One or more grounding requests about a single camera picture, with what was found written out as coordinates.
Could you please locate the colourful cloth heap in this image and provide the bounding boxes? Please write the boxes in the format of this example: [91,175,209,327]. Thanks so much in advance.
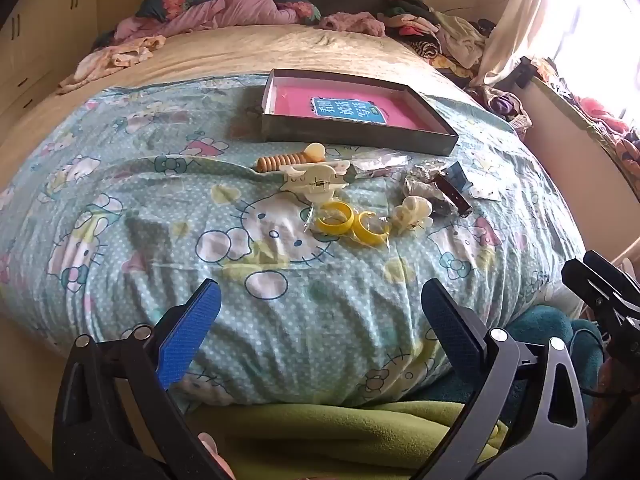
[545,60,640,171]

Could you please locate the pink book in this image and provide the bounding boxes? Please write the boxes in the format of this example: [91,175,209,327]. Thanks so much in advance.
[272,82,441,136]

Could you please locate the small blue box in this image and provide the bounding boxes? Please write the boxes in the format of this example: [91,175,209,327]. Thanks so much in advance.
[446,161,473,188]

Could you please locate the bag of clothes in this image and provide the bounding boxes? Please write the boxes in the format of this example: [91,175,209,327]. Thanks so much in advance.
[475,85,533,136]

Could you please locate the clear bag with jewellery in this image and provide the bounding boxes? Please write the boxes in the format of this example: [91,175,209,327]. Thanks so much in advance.
[352,152,408,178]

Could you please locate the clear bag with white paper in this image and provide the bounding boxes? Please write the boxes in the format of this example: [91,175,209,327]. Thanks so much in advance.
[405,162,451,198]

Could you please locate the cream window ledge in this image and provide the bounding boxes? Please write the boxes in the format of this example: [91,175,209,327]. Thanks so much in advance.
[515,72,640,266]

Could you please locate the pink fuzzy garment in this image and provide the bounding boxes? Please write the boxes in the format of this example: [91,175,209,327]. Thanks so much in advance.
[320,12,386,37]

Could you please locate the beige bedsheet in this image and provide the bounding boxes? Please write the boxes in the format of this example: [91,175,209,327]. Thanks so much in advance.
[0,25,521,171]

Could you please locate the teal fleece cloth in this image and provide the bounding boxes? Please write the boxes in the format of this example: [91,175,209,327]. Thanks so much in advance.
[400,305,606,411]

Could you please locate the pink quilt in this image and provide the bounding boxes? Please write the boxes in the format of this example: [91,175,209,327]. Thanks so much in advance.
[112,0,301,43]

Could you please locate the person's green garment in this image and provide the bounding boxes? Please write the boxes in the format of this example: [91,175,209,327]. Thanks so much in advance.
[187,400,501,480]

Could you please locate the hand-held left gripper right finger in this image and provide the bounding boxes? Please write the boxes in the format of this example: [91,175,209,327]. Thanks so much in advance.
[415,278,588,480]

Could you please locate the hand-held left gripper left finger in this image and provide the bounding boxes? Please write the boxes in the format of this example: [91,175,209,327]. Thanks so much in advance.
[52,278,233,480]

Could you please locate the cream floral garment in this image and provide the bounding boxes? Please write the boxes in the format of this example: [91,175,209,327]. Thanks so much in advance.
[57,35,166,95]

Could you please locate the white flower hair clip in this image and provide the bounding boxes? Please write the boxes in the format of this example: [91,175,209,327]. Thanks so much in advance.
[390,196,433,236]

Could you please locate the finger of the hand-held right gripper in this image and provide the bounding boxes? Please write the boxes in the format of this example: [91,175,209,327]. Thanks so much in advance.
[561,259,640,361]
[582,250,640,311]

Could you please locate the cream wardrobe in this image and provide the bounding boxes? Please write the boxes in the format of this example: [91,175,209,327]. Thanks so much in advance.
[0,0,101,126]

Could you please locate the pile of clothes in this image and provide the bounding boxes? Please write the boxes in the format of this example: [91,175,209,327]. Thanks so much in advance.
[382,0,501,78]

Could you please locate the cream curtain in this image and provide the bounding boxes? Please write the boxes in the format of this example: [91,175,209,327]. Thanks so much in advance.
[470,0,640,88]

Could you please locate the bagged yellow hoop earrings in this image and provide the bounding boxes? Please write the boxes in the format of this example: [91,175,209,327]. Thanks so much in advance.
[306,199,393,248]

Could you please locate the grey cardboard box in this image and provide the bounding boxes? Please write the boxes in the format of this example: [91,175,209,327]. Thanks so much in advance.
[260,67,460,157]

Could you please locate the printed cartoon cat blanket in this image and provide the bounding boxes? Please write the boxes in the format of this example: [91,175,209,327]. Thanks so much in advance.
[0,74,586,408]

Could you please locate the white hair claw clip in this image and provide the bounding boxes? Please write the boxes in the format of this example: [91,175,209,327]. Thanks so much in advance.
[279,162,361,206]

